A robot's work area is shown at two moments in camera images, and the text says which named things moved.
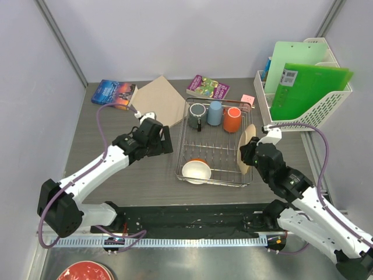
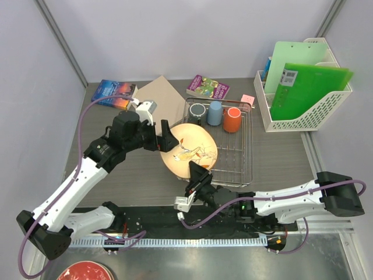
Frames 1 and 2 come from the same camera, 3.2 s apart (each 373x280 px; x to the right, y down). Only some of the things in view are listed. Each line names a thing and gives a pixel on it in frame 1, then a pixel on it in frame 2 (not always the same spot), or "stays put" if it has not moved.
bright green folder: x=303 y=87 stays put
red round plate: x=86 y=270 stays put
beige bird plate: x=250 y=132 -> x=196 y=144
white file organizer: x=308 y=121 stays put
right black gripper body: x=250 y=156 -> x=204 y=190
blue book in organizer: x=266 y=70 stays put
